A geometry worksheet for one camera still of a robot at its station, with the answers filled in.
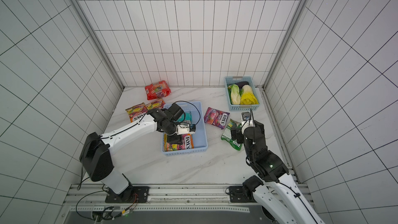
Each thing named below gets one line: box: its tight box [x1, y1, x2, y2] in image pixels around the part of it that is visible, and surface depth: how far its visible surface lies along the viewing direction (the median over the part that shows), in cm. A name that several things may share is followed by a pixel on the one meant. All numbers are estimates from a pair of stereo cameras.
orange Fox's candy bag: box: [145, 98, 166, 111], surface depth 109 cm
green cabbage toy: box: [231, 84, 241, 105], surface depth 107 cm
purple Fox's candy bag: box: [203, 106, 231, 130], surface depth 101 cm
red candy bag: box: [144, 80, 172, 101], surface depth 113 cm
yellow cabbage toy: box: [240, 84, 260, 105], surface depth 106 cm
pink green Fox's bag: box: [125, 102, 149, 123], surface depth 105 cm
